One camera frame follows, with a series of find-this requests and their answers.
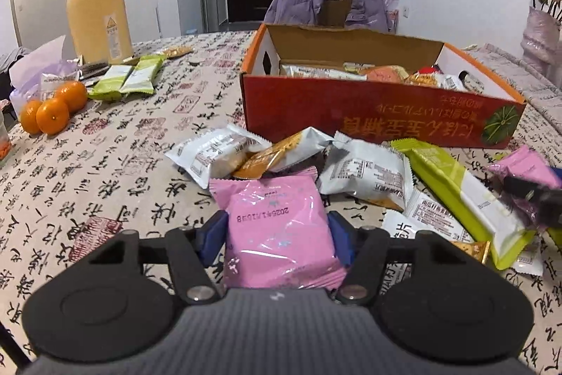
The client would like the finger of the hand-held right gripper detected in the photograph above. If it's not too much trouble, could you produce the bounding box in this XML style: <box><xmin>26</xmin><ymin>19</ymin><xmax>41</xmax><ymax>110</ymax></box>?
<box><xmin>533</xmin><ymin>199</ymin><xmax>562</xmax><ymax>249</ymax></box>
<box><xmin>503</xmin><ymin>166</ymin><xmax>562</xmax><ymax>204</ymax></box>

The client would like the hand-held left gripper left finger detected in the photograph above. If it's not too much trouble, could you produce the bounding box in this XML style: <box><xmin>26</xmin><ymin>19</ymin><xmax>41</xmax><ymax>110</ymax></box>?
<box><xmin>85</xmin><ymin>210</ymin><xmax>228</xmax><ymax>306</ymax></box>

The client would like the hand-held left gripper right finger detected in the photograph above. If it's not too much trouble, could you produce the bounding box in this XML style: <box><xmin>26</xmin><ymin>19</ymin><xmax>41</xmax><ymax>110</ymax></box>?
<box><xmin>327</xmin><ymin>210</ymin><xmax>477</xmax><ymax>307</ymax></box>

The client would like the pink snack packet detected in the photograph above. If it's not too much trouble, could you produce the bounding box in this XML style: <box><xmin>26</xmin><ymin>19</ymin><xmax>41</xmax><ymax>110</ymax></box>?
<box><xmin>208</xmin><ymin>175</ymin><xmax>348</xmax><ymax>290</ymax></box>
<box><xmin>486</xmin><ymin>145</ymin><xmax>562</xmax><ymax>227</ymax></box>

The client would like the red cardboard box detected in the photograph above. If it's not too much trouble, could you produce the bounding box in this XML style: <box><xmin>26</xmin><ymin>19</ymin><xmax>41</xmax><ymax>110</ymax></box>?
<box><xmin>240</xmin><ymin>22</ymin><xmax>527</xmax><ymax>149</ymax></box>

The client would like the lime green snack packet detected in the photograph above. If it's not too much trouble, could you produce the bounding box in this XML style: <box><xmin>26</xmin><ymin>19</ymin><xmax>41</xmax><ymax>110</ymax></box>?
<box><xmin>390</xmin><ymin>139</ymin><xmax>543</xmax><ymax>270</ymax></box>

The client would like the white cake snack packet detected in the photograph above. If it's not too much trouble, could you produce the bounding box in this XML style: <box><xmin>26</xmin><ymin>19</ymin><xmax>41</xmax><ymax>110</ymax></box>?
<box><xmin>164</xmin><ymin>124</ymin><xmax>271</xmax><ymax>189</ymax></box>

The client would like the orange gold snack packet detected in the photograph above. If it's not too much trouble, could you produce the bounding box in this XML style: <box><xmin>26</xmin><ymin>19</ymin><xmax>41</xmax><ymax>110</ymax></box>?
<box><xmin>451</xmin><ymin>241</ymin><xmax>491</xmax><ymax>262</ymax></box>

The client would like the gold biscuit snack packet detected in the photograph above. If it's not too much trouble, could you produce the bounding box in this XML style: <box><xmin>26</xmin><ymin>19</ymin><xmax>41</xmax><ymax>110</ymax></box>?
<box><xmin>232</xmin><ymin>127</ymin><xmax>334</xmax><ymax>179</ymax></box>

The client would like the printed tablecloth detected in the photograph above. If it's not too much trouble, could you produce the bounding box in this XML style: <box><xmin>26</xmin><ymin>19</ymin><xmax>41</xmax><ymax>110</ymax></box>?
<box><xmin>0</xmin><ymin>30</ymin><xmax>562</xmax><ymax>375</ymax></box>

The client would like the heap of assorted snack packets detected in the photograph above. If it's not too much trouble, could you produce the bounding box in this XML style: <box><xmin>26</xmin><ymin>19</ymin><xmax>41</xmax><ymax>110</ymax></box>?
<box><xmin>279</xmin><ymin>61</ymin><xmax>472</xmax><ymax>91</ymax></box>

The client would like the green white snack packet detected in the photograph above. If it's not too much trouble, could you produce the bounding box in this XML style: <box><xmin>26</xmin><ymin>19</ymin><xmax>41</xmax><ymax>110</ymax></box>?
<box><xmin>120</xmin><ymin>55</ymin><xmax>166</xmax><ymax>95</ymax></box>
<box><xmin>88</xmin><ymin>65</ymin><xmax>135</xmax><ymax>102</ymax></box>

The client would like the gold nut snack packet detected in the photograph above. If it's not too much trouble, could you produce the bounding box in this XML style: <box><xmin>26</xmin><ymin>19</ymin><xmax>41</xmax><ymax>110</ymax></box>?
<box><xmin>162</xmin><ymin>45</ymin><xmax>194</xmax><ymax>59</ymax></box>

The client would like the orange mandarin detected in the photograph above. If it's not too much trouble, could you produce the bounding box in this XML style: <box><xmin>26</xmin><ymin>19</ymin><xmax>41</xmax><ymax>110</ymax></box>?
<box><xmin>55</xmin><ymin>80</ymin><xmax>89</xmax><ymax>113</ymax></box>
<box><xmin>20</xmin><ymin>99</ymin><xmax>45</xmax><ymax>134</ymax></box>
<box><xmin>36</xmin><ymin>97</ymin><xmax>70</xmax><ymax>135</ymax></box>

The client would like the dark snack wrapper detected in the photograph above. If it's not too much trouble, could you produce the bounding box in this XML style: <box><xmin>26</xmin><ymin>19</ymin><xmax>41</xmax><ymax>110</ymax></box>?
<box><xmin>77</xmin><ymin>61</ymin><xmax>110</xmax><ymax>79</ymax></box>

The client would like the wooden chair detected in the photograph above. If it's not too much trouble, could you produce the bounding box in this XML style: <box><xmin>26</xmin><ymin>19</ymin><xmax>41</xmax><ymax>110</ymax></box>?
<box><xmin>322</xmin><ymin>0</ymin><xmax>353</xmax><ymax>27</ymax></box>

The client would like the clear plastic cup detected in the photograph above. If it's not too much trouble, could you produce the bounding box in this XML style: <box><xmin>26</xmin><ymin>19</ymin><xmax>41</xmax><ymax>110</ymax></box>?
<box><xmin>0</xmin><ymin>111</ymin><xmax>12</xmax><ymax>158</ymax></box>

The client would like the lilac plastic bag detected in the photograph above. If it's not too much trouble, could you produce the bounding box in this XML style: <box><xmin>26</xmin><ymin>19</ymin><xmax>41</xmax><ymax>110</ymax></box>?
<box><xmin>9</xmin><ymin>34</ymin><xmax>82</xmax><ymax>125</ymax></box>

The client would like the yellow thermos bottle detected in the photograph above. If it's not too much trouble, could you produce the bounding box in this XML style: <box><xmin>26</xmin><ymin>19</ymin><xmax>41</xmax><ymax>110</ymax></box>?
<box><xmin>66</xmin><ymin>0</ymin><xmax>133</xmax><ymax>65</ymax></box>

